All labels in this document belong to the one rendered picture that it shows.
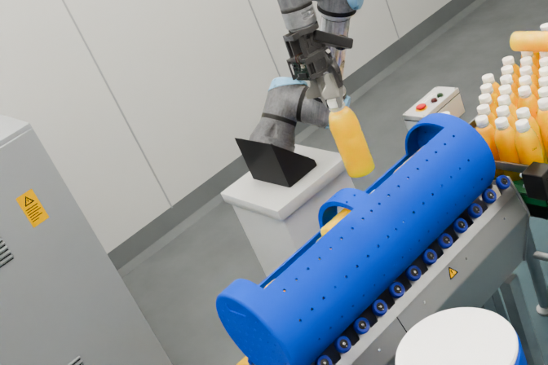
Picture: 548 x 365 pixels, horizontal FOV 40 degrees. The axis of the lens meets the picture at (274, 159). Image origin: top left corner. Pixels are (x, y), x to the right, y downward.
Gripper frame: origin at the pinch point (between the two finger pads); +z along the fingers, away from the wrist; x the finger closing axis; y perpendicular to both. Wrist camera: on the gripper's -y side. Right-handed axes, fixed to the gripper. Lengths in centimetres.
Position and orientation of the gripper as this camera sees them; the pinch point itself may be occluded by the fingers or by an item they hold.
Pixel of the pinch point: (334, 101)
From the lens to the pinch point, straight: 185.0
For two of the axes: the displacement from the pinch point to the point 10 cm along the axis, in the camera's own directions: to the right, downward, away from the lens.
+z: 3.2, 8.8, 3.4
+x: 5.9, 0.9, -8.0
